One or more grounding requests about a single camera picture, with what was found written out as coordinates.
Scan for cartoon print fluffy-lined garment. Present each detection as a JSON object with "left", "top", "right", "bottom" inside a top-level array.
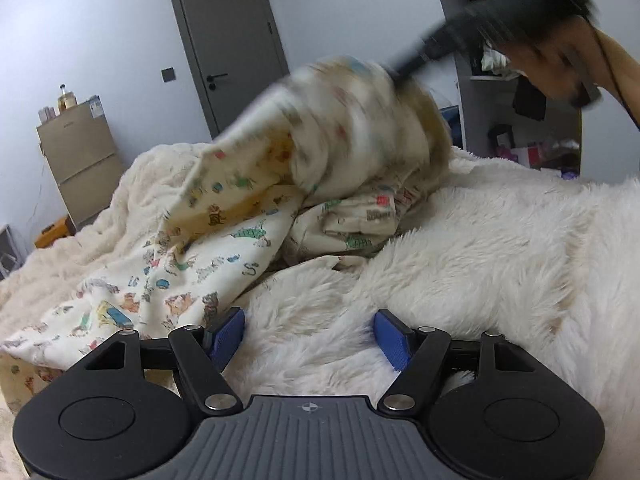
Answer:
[{"left": 0, "top": 55, "right": 640, "bottom": 411}]

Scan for white open wardrobe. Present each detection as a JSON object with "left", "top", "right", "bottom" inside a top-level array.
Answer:
[{"left": 429, "top": 0, "right": 586, "bottom": 178}]

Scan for black hanging garment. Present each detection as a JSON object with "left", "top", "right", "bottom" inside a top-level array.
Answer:
[{"left": 512, "top": 75, "right": 548, "bottom": 122}]

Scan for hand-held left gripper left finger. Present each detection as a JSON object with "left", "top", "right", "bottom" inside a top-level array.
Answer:
[{"left": 86, "top": 308, "right": 246, "bottom": 416}]

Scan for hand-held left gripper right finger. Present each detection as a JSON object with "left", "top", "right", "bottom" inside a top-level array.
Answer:
[{"left": 374, "top": 310, "right": 542, "bottom": 416}]

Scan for person's bare shoulder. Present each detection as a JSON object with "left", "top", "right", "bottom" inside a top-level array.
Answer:
[{"left": 594, "top": 25, "right": 640, "bottom": 132}]

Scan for person's head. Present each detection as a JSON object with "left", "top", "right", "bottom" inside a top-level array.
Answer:
[{"left": 470, "top": 0, "right": 607, "bottom": 109}]

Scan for cream ribbed plush blanket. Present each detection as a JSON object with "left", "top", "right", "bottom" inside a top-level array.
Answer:
[{"left": 0, "top": 141, "right": 221, "bottom": 480}]

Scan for orange box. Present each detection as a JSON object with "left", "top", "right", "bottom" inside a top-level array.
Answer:
[{"left": 35, "top": 215, "right": 77, "bottom": 249}]

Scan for white crumpled clothes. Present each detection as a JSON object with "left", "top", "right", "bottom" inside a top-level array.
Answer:
[{"left": 480, "top": 44, "right": 522, "bottom": 79}]

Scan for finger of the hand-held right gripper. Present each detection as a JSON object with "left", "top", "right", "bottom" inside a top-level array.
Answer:
[{"left": 394, "top": 42, "right": 433, "bottom": 82}]

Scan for grey door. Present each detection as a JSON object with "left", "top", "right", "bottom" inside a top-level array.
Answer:
[{"left": 164, "top": 0, "right": 291, "bottom": 138}]

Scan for pile of small boxes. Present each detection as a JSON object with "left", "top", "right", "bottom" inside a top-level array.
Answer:
[{"left": 487, "top": 124, "right": 582, "bottom": 172}]

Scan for metal frame table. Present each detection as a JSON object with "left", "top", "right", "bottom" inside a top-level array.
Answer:
[{"left": 0, "top": 223, "right": 26, "bottom": 281}]

